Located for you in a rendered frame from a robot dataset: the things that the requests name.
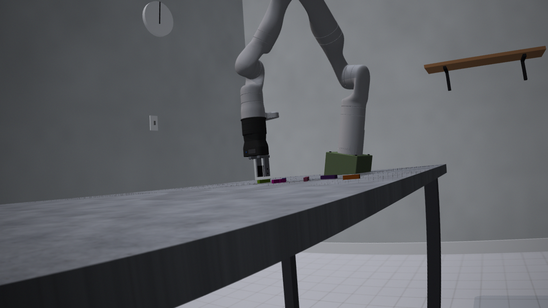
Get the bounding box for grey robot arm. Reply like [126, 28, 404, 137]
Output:
[235, 0, 370, 155]

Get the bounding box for orange rod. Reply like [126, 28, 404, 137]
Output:
[343, 174, 360, 180]

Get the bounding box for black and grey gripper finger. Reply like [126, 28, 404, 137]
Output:
[249, 156, 263, 177]
[257, 155, 270, 177]

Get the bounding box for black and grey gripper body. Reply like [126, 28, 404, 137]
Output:
[241, 101, 279, 157]

